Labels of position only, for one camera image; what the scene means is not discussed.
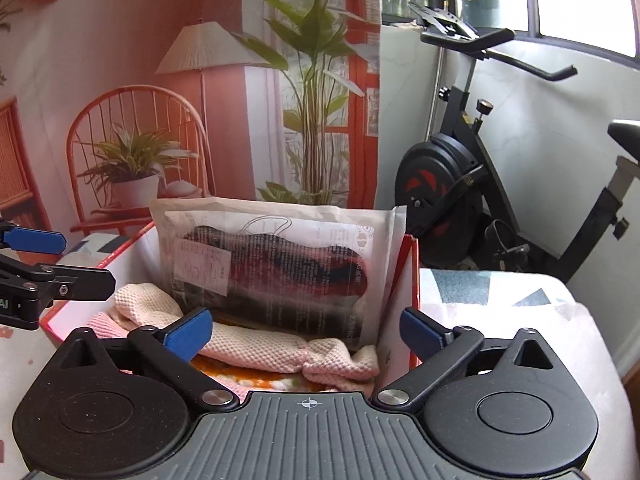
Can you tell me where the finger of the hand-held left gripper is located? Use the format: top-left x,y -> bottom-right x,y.
0,222 -> 68,257
0,255 -> 117,306

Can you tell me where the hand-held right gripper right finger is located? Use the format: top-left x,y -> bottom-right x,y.
372,307 -> 562,409

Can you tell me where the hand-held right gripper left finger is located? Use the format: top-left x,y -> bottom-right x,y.
55,308 -> 241,412

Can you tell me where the red cardboard box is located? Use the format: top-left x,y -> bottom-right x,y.
39,204 -> 422,403

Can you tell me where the orange patterned cloth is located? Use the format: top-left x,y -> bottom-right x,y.
192,355 -> 326,392

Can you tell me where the pink knit towel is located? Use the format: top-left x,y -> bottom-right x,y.
86,282 -> 382,392

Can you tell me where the clear plastic garment packet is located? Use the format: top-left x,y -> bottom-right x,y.
149,197 -> 407,357

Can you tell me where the white patterned tablecloth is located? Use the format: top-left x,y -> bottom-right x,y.
0,232 -> 632,480

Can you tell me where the black exercise bike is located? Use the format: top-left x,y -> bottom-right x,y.
394,2 -> 640,288

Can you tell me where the metal pole stand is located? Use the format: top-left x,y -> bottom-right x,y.
425,0 -> 475,141

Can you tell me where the wall poster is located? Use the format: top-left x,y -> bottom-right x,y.
0,0 -> 383,241

